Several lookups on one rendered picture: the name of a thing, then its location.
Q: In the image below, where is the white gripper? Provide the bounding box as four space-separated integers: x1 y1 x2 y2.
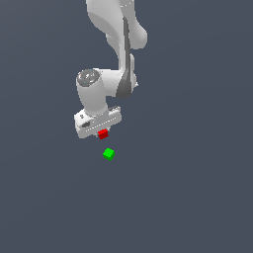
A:
73 105 123 139

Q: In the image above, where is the red cube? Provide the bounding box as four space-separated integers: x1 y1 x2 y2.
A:
98 128 110 140

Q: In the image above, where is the green cube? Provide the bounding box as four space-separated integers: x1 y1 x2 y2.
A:
102 147 116 161

